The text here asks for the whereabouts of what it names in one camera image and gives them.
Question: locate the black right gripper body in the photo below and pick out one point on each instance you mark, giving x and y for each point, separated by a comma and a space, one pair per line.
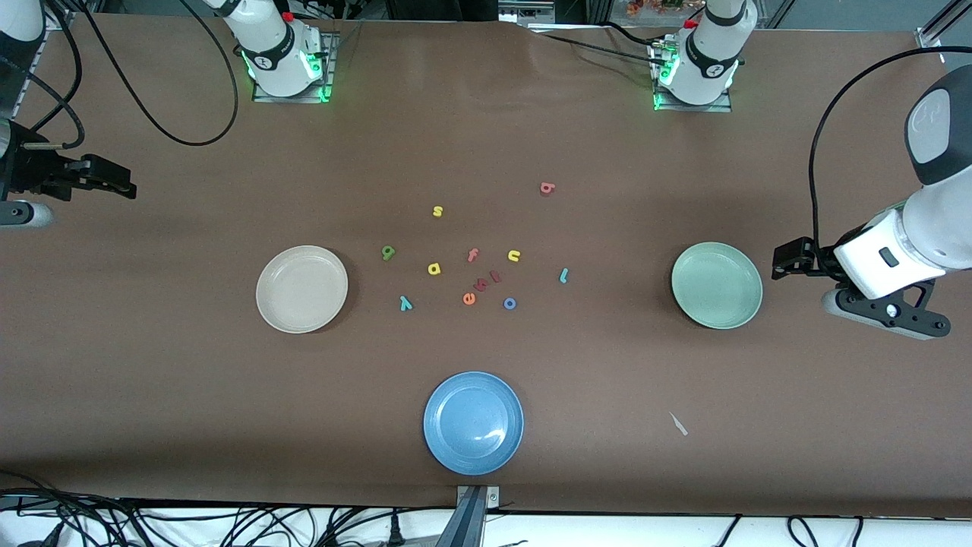
23, 170

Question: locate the pale green plate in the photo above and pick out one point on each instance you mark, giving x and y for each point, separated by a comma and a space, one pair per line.
717, 296

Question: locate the small white paper scrap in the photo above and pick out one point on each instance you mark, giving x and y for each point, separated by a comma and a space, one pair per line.
678, 424

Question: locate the beige brown plate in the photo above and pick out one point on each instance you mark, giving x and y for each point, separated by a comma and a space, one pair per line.
301, 289

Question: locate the brown table cover sheet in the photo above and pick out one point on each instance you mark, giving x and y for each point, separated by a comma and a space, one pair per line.
152, 395

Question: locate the orange artificial flowers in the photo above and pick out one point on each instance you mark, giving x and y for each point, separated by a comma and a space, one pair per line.
645, 7

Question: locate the blue plate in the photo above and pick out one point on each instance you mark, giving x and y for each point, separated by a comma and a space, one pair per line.
473, 422

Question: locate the grey white box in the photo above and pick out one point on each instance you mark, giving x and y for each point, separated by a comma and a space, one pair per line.
524, 11

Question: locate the black power plug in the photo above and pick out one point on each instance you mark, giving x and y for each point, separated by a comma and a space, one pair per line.
395, 532

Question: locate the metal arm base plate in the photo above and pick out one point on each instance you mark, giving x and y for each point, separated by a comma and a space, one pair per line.
695, 109
292, 99

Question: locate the aluminium frame rail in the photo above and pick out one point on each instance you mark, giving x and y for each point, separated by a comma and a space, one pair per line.
928, 38

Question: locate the metal camera stand bracket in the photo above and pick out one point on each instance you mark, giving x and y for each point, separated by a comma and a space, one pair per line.
467, 524

